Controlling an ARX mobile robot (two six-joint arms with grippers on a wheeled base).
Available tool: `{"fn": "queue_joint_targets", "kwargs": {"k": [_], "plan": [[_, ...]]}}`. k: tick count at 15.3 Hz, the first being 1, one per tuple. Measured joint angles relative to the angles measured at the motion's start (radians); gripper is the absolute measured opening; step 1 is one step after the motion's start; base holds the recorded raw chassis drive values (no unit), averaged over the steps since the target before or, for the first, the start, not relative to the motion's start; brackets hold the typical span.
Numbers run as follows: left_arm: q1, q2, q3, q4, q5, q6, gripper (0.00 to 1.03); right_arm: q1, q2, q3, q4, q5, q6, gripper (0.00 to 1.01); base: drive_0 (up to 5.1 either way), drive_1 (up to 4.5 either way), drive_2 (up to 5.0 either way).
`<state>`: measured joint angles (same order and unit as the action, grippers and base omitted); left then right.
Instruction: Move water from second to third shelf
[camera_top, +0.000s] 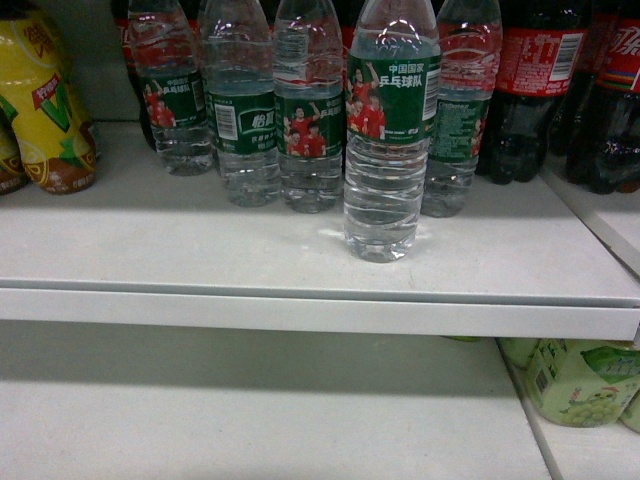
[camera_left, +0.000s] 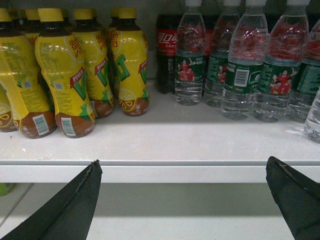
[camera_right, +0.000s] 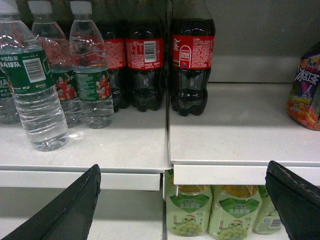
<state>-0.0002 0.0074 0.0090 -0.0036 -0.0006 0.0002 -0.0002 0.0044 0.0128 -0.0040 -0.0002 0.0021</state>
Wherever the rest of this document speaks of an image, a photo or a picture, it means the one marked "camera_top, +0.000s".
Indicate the clear water bottle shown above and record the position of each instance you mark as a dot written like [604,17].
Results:
[393,75]

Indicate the white metal shelf board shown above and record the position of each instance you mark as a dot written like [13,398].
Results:
[144,247]

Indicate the water bottle red players label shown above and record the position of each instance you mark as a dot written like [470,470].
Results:
[308,87]

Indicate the water bottle barcode label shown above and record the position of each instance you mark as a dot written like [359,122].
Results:
[235,59]

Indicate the water bottle right rear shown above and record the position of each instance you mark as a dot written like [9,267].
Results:
[470,40]

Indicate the water bottle far left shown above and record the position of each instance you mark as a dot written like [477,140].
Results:
[164,53]

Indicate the cola bottle behind water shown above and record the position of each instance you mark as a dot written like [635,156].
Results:
[119,13]

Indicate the yellow lemon tea bottle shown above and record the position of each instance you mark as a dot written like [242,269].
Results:
[54,134]

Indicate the cola bottle red label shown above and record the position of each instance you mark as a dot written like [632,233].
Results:
[541,44]

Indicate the cola bottle far right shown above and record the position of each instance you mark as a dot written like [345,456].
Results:
[604,153]

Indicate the green juice bottle right edge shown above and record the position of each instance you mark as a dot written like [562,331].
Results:
[630,417]

